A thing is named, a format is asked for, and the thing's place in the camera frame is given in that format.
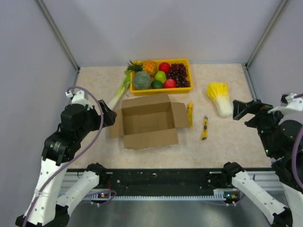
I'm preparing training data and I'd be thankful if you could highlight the yellow tube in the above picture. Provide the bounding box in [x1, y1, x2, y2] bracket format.
[187, 103, 193, 128]

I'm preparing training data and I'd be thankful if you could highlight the red apple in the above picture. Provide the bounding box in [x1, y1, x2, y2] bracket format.
[163, 79, 177, 88]
[158, 62, 171, 74]

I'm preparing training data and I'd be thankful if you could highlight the yellow utility knife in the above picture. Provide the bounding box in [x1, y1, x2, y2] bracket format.
[201, 116, 208, 140]

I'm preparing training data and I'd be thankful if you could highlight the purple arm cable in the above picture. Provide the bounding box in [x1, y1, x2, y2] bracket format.
[22, 86, 118, 227]
[236, 93, 303, 227]

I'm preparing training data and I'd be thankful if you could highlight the red apple front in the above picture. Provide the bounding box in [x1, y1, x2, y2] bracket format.
[163, 79, 177, 88]

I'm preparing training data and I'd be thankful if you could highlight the yellow napa cabbage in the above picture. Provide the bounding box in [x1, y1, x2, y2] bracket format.
[206, 82, 232, 118]

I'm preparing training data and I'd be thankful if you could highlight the red apple rear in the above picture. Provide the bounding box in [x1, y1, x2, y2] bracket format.
[158, 62, 171, 74]

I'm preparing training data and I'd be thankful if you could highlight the green white leek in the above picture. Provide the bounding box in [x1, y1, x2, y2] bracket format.
[107, 70, 131, 110]

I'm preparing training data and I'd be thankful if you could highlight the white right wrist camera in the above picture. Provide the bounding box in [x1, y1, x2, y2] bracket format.
[268, 93, 303, 116]

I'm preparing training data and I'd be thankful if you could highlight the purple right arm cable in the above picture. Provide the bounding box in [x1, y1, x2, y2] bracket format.
[236, 93, 303, 227]

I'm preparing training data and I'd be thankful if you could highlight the brown cardboard express box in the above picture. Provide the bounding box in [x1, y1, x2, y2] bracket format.
[109, 94, 190, 150]

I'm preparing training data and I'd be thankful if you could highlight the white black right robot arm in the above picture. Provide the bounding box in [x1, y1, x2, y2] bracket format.
[221, 94, 303, 227]

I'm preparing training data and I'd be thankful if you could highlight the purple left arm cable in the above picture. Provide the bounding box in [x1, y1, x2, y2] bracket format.
[22, 86, 118, 227]

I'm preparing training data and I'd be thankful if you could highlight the dark green lime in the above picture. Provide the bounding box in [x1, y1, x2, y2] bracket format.
[151, 80, 164, 89]

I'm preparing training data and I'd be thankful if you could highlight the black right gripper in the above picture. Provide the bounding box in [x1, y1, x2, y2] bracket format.
[232, 97, 291, 156]

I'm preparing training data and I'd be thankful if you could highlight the white slotted cable duct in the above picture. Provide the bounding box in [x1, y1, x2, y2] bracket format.
[82, 189, 241, 202]

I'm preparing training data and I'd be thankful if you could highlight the pineapple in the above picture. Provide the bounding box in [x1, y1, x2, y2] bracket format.
[127, 61, 157, 77]

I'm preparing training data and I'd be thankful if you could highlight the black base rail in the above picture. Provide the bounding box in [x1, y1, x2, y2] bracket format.
[95, 168, 234, 197]

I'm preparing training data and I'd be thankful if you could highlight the light green apple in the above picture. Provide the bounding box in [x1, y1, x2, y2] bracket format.
[154, 71, 167, 84]

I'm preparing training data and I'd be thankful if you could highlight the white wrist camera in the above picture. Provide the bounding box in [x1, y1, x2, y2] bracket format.
[65, 90, 89, 106]
[268, 93, 303, 116]

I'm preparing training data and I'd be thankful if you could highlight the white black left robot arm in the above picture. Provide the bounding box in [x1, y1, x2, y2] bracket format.
[15, 99, 117, 227]

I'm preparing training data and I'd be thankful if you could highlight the green cantaloupe melon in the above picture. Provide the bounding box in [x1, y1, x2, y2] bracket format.
[132, 71, 152, 90]

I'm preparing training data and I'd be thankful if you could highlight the yellow plastic fruit tray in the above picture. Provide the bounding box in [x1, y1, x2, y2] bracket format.
[130, 58, 194, 96]

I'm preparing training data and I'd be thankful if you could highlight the purple grape bunch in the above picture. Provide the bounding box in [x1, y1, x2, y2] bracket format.
[166, 63, 190, 88]

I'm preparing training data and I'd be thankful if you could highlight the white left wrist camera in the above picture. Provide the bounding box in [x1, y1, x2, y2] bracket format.
[65, 90, 89, 106]

